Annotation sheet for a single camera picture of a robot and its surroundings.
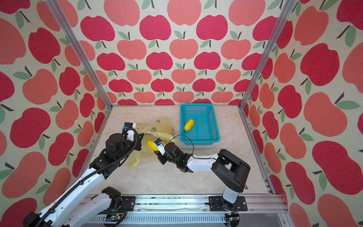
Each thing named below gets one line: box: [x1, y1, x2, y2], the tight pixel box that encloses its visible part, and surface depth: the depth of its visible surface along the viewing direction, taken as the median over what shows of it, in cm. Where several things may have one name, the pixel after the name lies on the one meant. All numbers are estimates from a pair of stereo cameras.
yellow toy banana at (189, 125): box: [183, 119, 195, 132], surface depth 106 cm
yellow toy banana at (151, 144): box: [146, 139, 159, 152], surface depth 82 cm
